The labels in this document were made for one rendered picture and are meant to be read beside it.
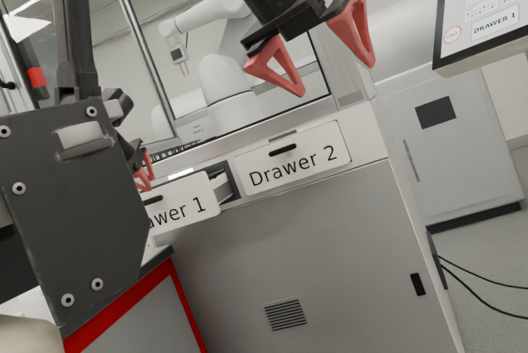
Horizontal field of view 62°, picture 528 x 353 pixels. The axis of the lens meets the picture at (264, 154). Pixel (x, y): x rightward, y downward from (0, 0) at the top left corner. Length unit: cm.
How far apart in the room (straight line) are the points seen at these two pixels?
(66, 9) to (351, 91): 65
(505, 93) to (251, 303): 364
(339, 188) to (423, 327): 41
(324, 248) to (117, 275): 85
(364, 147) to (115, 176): 80
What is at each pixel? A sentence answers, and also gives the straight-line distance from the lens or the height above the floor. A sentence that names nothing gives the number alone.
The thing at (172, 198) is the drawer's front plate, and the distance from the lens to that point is 109.
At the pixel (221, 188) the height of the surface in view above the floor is 87.
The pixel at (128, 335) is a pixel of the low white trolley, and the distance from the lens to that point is 112.
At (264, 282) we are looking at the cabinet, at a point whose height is 57.
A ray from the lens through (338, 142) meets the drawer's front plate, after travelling 110.
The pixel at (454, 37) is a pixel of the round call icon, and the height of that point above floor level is 101.
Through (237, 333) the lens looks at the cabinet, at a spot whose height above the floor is 45.
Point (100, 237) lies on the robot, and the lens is 38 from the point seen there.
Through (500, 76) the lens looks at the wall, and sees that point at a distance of 453.
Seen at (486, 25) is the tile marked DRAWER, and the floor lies 101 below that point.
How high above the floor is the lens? 97
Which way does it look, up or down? 3 degrees down
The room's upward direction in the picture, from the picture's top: 21 degrees counter-clockwise
